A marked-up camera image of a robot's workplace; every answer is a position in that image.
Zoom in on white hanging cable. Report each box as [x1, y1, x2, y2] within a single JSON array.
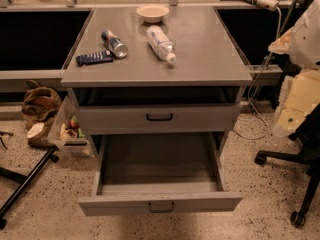
[[232, 6, 283, 142]]

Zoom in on blue silver drink can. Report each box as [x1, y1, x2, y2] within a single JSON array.
[[101, 29, 128, 58]]

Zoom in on black metal stand legs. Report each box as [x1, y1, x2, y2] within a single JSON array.
[[0, 129, 60, 231]]

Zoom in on clear plastic water bottle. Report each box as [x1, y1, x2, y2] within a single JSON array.
[[147, 25, 177, 65]]

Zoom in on beige bowl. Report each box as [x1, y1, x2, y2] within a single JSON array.
[[136, 5, 169, 24]]

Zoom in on brown cloth bag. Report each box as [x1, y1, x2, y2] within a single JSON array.
[[22, 80, 62, 147]]

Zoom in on black office chair base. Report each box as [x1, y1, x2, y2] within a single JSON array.
[[254, 103, 320, 228]]

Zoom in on grey drawer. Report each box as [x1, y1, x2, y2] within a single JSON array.
[[79, 133, 242, 216], [76, 104, 240, 135]]

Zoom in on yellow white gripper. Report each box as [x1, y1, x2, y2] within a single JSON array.
[[272, 70, 320, 137]]

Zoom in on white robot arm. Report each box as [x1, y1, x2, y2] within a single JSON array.
[[268, 0, 320, 137]]

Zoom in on grey drawer cabinet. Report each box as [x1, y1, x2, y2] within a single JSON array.
[[62, 6, 251, 150]]

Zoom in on clear plastic bin with items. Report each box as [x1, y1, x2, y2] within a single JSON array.
[[47, 96, 92, 157]]

